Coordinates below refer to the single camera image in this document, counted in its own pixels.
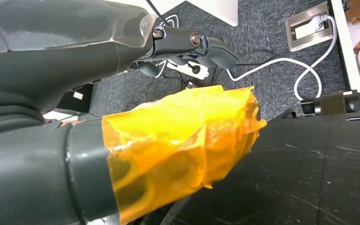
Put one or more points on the white table leg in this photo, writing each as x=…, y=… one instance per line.
x=347, y=46

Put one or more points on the amber tape wrap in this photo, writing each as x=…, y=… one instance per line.
x=173, y=139

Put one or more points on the metal floor socket box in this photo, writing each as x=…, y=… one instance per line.
x=309, y=28

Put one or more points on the white furniture panel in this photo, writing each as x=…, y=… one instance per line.
x=208, y=9

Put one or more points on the black box with white label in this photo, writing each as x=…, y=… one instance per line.
x=80, y=101

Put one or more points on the white socket power strip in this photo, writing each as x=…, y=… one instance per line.
x=195, y=68

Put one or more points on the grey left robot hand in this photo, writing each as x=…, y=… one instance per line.
x=59, y=46

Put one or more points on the black robot body shell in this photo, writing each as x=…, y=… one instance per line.
x=291, y=174

